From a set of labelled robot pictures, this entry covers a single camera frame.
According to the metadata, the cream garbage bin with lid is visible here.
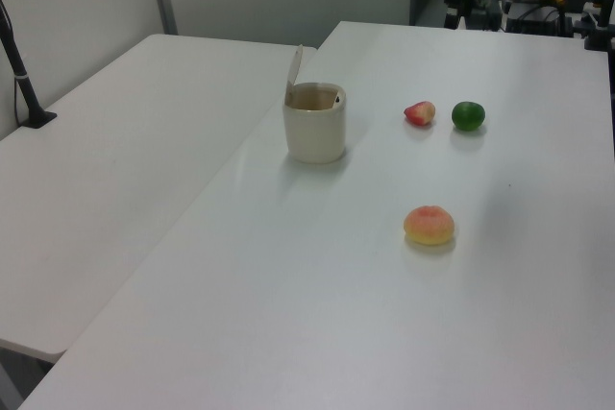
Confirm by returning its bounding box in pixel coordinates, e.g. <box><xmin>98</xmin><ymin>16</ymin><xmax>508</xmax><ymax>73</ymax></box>
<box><xmin>281</xmin><ymin>43</ymin><xmax>349</xmax><ymax>164</ymax></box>

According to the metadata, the peach fruit toy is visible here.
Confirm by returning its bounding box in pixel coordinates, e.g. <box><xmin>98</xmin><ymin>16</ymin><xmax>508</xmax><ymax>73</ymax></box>
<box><xmin>402</xmin><ymin>205</ymin><xmax>456</xmax><ymax>246</ymax></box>

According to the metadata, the bitten red apple toy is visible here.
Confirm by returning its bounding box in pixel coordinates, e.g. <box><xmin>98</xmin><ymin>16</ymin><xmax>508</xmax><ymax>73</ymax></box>
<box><xmin>403</xmin><ymin>100</ymin><xmax>437</xmax><ymax>129</ymax></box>

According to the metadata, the green round fruit toy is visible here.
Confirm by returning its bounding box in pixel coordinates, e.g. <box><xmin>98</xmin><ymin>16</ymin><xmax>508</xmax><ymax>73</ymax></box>
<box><xmin>450</xmin><ymin>100</ymin><xmax>486</xmax><ymax>133</ymax></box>

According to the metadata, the white folding table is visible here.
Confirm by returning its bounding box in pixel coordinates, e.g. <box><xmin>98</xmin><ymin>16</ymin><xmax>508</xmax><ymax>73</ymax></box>
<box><xmin>0</xmin><ymin>34</ymin><xmax>318</xmax><ymax>366</ymax></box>

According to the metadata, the black equipment box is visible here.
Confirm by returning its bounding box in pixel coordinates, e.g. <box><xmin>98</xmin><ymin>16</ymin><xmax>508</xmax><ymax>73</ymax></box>
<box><xmin>504</xmin><ymin>0</ymin><xmax>564</xmax><ymax>36</ymax></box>

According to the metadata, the black pole with base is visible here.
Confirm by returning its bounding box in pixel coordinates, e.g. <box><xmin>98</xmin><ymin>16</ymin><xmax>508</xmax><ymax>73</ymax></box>
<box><xmin>0</xmin><ymin>0</ymin><xmax>58</xmax><ymax>130</ymax></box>

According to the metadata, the black clamp stand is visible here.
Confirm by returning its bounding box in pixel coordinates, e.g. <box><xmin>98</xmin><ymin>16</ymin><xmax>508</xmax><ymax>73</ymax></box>
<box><xmin>571</xmin><ymin>0</ymin><xmax>615</xmax><ymax>51</ymax></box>

